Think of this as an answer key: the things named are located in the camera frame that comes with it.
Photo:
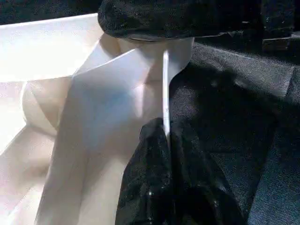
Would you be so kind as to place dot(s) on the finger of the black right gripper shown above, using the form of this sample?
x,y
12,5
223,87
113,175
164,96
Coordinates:
x,y
164,18

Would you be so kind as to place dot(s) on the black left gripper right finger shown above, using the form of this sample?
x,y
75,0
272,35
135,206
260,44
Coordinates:
x,y
199,187

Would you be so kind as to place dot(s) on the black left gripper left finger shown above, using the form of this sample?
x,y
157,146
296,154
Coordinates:
x,y
147,182

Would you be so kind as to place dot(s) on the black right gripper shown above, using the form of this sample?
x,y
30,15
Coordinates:
x,y
269,18

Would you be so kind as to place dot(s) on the white plastic table top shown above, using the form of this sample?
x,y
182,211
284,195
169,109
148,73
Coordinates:
x,y
82,117

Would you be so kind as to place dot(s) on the black mat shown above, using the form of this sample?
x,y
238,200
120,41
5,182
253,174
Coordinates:
x,y
246,105

